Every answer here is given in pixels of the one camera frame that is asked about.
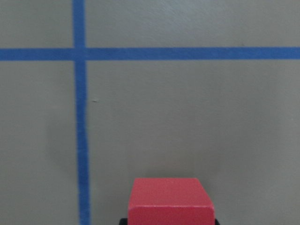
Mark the red cube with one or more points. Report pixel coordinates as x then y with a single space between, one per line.
169 201

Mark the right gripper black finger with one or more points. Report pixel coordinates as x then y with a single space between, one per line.
123 221

